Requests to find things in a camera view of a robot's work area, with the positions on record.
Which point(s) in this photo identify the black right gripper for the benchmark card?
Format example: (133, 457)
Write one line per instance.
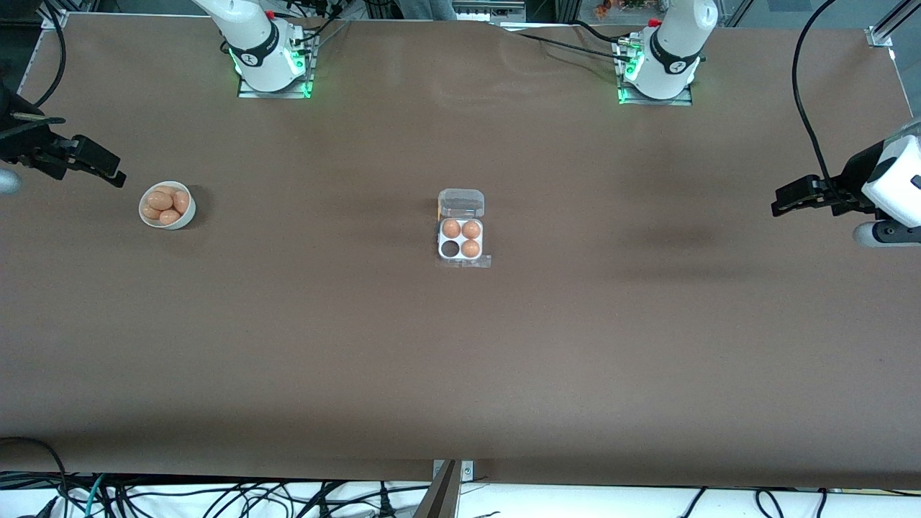
(21, 146)

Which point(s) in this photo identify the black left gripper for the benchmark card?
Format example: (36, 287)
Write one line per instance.
(851, 180)

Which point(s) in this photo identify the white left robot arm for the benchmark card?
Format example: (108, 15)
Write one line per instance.
(676, 43)

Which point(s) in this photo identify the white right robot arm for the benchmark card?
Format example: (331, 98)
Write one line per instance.
(252, 39)

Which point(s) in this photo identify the clear plastic egg carton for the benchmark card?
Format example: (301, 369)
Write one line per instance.
(460, 203)

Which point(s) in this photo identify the white round bowl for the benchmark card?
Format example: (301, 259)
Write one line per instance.
(187, 216)

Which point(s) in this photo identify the white power strip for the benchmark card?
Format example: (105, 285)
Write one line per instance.
(489, 11)

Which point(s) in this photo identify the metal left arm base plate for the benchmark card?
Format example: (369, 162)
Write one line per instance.
(687, 101)

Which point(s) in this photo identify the metal corner bracket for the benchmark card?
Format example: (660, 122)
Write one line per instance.
(54, 18)

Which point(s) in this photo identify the aluminium frame profile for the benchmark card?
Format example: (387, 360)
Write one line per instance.
(888, 25)

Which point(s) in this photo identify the small metal table bracket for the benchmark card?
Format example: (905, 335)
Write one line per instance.
(467, 471)

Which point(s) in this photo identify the dark table post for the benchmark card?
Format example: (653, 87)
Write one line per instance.
(439, 496)

